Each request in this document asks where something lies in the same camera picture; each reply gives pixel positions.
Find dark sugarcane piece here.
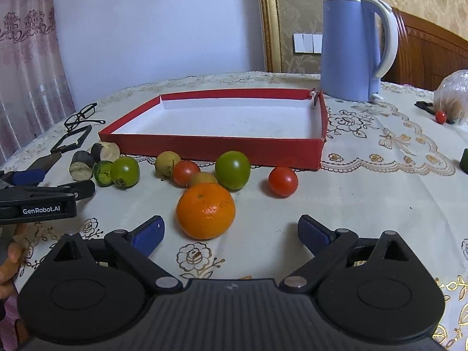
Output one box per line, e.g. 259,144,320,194
90,142,121,162
69,151,94,181

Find green cucumber piece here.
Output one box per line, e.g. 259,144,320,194
93,161,113,187

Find small green tomato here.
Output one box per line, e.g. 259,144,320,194
110,156,140,189

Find red cherry tomato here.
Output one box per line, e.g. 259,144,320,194
435,111,448,124
172,160,200,188
268,166,298,197

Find orange mandarin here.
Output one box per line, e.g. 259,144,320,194
175,183,235,240

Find large green tomato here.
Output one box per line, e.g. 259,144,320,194
215,151,251,190

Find person's left hand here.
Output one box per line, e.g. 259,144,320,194
0,242,23,300

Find black eyeglasses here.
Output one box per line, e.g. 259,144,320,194
63,102,106,132

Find pink floral curtain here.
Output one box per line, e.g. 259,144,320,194
1,0,75,162

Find cream embroidered tablecloth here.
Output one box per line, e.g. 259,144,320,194
15,83,467,350

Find red cardboard tray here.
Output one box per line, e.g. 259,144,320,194
98,88,328,170

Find small green cylinder piece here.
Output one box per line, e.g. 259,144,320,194
459,148,468,173

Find black object under bag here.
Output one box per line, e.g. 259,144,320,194
415,101,455,124

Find clear plastic bag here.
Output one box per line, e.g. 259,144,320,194
433,70,468,125

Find blue electric kettle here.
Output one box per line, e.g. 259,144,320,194
321,0,398,102

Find wooden bed headboard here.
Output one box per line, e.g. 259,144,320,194
382,8,468,91

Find black rectangular magnifier frame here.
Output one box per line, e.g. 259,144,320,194
50,124,92,154

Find white wall switch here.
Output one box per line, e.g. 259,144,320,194
293,33,323,54

